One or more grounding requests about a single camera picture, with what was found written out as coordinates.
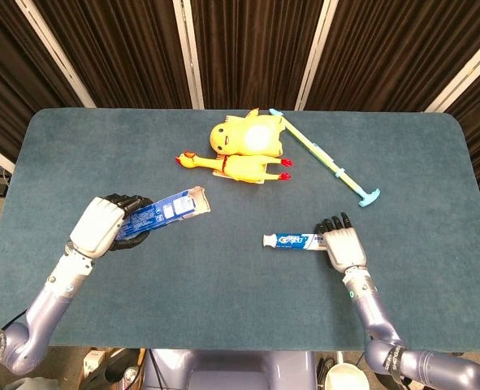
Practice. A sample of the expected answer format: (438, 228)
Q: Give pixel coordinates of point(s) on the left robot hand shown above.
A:
(95, 227)

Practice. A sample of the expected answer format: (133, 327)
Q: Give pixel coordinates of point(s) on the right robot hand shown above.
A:
(343, 243)

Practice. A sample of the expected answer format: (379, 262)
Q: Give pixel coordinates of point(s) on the white blue toothpaste tube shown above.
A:
(292, 240)

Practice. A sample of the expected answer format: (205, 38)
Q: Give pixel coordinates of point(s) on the blue toothpaste carton box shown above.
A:
(170, 209)

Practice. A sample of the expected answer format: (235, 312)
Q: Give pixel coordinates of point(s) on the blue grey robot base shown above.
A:
(231, 365)

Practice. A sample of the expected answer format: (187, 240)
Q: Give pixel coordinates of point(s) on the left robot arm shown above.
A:
(48, 308)

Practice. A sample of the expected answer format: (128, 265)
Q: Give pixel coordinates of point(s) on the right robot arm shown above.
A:
(375, 313)

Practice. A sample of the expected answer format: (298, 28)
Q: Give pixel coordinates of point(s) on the cardboard box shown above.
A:
(95, 361)

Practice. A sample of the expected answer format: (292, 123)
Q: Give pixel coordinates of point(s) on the green yellow toy syringe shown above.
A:
(347, 181)

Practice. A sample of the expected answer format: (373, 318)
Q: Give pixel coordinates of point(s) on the teal table cloth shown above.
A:
(239, 284)

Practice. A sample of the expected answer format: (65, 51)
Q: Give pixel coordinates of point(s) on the yellow rubber chicken toy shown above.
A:
(243, 166)

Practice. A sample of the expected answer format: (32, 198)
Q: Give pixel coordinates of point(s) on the white bucket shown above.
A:
(345, 378)

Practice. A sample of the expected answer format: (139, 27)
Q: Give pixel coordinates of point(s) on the yellow duck toy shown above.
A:
(231, 136)

